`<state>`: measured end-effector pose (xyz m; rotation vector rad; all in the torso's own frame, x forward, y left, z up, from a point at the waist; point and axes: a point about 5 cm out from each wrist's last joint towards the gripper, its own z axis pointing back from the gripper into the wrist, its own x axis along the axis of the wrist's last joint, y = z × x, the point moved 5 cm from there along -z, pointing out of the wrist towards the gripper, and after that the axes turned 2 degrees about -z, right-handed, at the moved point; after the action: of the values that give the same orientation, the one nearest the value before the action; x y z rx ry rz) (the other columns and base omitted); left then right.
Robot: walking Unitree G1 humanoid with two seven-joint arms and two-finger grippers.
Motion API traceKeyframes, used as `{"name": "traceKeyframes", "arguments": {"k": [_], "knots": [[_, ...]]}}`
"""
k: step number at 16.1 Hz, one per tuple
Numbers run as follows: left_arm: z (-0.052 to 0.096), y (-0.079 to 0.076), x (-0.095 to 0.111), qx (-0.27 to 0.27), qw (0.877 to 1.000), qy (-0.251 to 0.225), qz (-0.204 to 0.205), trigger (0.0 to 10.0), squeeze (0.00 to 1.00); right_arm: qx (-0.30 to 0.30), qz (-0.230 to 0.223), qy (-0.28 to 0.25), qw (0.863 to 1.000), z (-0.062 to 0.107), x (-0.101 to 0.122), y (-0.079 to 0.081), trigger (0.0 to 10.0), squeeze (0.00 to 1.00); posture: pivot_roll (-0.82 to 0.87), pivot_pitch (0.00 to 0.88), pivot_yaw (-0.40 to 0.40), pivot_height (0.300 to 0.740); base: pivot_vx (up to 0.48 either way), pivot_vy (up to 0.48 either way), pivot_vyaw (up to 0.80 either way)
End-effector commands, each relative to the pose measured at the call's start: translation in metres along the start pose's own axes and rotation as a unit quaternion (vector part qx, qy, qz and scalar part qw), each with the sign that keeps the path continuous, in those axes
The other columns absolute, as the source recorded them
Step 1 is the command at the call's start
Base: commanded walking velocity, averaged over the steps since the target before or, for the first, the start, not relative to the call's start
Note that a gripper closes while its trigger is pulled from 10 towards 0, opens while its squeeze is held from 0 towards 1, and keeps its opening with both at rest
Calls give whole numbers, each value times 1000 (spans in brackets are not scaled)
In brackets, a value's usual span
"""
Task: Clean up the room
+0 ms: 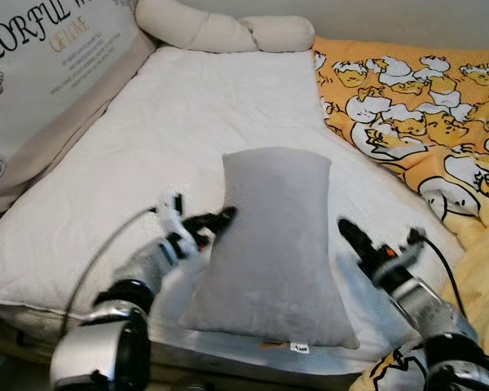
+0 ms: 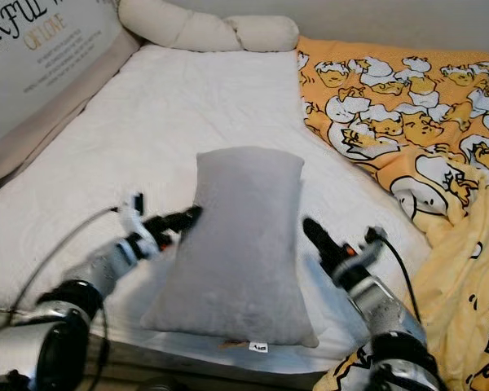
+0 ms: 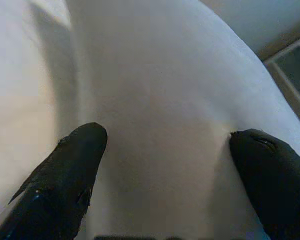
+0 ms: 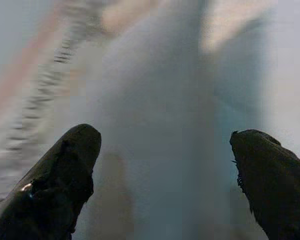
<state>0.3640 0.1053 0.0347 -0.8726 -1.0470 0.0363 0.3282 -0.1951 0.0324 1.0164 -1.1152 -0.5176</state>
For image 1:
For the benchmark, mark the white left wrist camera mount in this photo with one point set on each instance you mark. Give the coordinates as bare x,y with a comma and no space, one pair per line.
169,220

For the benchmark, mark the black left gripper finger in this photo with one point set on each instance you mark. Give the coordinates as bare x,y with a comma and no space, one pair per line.
220,217

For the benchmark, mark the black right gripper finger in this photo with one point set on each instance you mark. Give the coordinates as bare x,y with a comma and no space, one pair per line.
354,235

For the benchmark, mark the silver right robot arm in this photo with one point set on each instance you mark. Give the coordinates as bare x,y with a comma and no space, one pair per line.
432,318

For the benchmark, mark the grey plush pillow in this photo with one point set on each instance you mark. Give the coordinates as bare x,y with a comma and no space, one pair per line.
269,244

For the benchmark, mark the white quilted mattress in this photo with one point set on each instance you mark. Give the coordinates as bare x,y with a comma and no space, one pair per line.
147,138

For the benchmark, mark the grey bed base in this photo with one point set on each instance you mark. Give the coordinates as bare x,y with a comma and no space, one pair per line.
253,380

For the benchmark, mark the beige bolster pillow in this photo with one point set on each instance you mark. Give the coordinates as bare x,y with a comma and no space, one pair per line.
220,32

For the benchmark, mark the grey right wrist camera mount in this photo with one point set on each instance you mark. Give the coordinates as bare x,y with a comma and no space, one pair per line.
411,262

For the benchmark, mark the orange duck print blanket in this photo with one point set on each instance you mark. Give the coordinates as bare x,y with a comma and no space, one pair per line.
407,106

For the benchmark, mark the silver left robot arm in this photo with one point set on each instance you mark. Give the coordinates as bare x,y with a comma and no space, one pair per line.
98,342

